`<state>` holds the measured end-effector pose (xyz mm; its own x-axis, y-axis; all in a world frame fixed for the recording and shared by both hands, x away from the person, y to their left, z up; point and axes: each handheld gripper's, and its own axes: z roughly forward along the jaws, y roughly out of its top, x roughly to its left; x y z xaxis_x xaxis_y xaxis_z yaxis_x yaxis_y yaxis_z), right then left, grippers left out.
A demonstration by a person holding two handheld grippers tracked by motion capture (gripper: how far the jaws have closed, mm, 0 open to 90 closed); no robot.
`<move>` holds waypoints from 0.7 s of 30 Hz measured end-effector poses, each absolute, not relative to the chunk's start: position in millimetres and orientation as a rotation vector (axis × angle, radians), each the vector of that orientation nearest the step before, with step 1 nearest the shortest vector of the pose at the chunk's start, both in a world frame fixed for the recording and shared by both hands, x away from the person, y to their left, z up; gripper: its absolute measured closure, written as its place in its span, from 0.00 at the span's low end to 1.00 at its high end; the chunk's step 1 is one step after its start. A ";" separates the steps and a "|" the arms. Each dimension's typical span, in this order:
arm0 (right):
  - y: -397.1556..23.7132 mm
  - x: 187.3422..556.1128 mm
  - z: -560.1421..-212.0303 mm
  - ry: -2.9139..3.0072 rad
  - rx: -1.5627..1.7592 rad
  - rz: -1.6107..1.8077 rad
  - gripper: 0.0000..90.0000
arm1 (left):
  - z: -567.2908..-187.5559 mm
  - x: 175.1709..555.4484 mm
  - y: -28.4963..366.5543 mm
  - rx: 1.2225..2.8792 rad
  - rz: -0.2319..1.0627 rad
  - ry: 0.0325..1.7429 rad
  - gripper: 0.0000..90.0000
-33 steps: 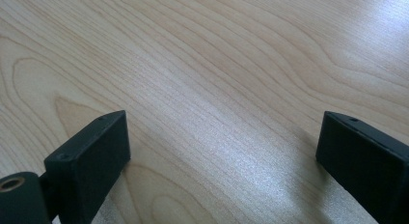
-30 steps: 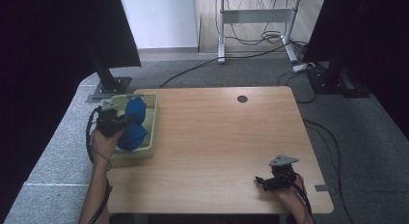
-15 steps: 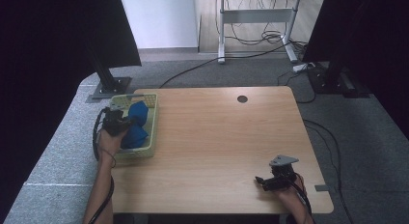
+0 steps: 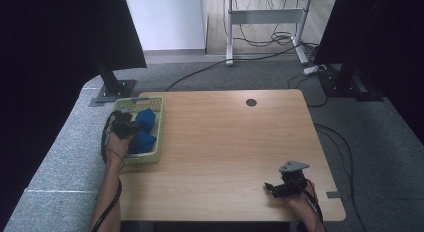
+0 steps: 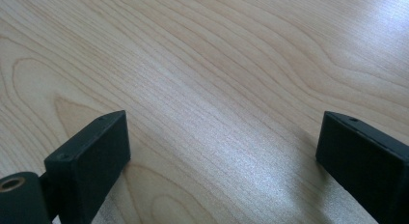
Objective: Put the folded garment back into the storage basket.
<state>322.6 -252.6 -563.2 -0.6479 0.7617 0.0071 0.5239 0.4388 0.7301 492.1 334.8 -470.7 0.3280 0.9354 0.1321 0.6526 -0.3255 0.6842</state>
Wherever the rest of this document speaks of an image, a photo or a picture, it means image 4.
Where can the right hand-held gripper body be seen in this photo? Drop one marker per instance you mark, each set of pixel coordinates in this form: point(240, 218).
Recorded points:
point(293, 183)

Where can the black metal stand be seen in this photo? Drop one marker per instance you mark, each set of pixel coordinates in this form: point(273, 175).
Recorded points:
point(343, 83)
point(115, 90)

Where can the white power strip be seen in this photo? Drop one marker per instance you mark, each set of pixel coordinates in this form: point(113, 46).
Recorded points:
point(311, 70)

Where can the white desk frame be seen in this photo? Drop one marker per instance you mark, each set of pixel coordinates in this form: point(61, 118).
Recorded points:
point(266, 16)

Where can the dark round table grommet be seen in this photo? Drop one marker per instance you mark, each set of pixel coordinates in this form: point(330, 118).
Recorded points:
point(251, 102)

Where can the green plastic basket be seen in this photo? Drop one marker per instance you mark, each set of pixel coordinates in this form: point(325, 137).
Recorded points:
point(159, 125)

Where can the black curtain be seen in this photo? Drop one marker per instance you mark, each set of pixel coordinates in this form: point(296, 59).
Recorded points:
point(383, 32)
point(50, 58)

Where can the person's left hand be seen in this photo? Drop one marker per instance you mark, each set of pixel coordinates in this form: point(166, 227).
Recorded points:
point(118, 148)

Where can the grey tape strip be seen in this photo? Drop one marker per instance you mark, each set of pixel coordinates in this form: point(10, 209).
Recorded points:
point(333, 194)

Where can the person's right hand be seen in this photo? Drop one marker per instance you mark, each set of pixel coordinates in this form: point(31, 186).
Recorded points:
point(305, 205)

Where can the blue t-shirt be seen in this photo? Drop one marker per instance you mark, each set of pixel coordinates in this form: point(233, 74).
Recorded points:
point(143, 138)

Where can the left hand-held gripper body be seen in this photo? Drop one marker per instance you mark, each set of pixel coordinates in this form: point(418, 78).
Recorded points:
point(122, 125)

